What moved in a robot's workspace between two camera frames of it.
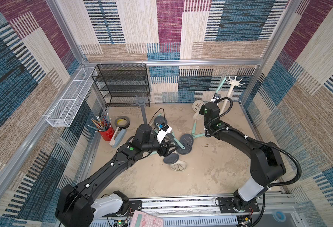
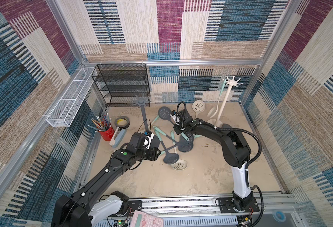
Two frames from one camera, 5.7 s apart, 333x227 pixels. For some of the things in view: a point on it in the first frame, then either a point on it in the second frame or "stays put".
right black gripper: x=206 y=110 -> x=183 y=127
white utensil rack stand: x=231 y=82 stays put
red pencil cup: x=103 y=125 stays put
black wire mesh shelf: x=122 y=85 stays put
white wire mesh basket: x=64 y=112 stays put
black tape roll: x=124 y=126 stays put
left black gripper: x=162 y=152 -> x=153 y=155
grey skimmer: x=160 y=119 -> x=164 y=112
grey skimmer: x=170 y=158 stays put
